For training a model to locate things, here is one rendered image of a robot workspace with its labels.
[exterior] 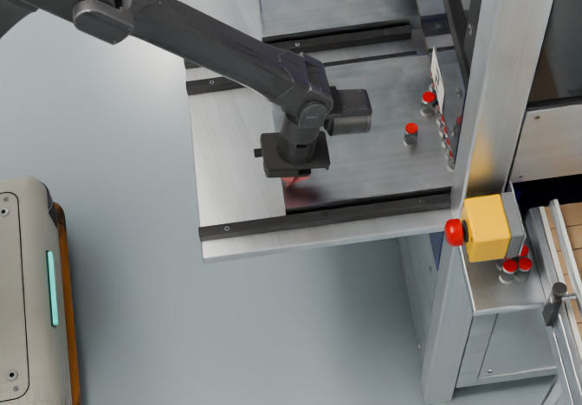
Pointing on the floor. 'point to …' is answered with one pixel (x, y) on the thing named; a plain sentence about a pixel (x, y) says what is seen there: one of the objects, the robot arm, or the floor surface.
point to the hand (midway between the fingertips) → (288, 180)
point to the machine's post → (486, 144)
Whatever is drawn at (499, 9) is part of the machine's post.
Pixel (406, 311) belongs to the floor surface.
